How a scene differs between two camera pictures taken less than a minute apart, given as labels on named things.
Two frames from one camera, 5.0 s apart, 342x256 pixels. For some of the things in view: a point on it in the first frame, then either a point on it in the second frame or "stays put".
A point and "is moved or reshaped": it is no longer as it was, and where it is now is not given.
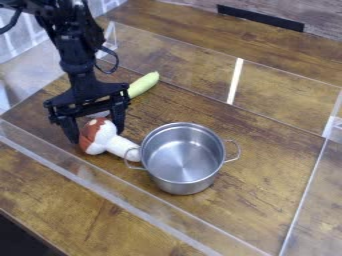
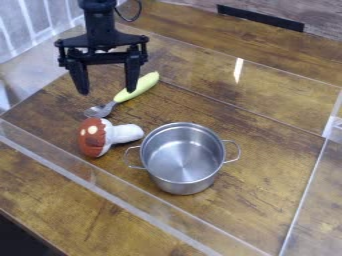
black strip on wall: (291, 25) stays put
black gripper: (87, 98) → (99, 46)
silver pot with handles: (183, 155) stays put
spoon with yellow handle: (139, 84) stays put
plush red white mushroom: (98, 136) is moved or reshaped
